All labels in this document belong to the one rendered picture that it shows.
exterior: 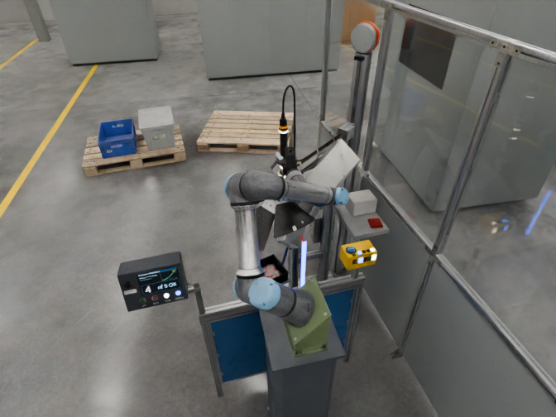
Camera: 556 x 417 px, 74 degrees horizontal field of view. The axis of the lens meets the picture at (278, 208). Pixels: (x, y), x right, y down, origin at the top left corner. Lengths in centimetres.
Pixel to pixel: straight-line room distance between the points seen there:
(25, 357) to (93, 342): 45
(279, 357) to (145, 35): 801
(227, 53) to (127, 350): 566
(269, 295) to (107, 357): 185
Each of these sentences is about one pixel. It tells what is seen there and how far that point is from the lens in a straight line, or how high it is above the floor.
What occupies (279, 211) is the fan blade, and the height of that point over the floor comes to 118.
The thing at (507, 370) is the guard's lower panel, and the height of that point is 86.
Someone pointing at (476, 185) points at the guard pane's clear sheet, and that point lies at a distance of 181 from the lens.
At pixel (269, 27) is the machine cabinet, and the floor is 87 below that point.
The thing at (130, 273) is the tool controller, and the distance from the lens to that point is 167.
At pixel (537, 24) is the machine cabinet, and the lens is 359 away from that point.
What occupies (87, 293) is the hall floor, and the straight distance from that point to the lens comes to 349.
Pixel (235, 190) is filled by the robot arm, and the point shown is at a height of 158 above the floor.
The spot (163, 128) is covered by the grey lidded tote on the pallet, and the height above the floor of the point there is 43.
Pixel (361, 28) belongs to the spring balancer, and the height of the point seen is 193.
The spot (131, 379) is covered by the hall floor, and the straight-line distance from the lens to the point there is 288.
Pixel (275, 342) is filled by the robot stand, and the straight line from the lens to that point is 165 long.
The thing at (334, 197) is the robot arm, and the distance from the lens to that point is 158.
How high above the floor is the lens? 240
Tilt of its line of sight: 38 degrees down
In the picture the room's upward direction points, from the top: 1 degrees counter-clockwise
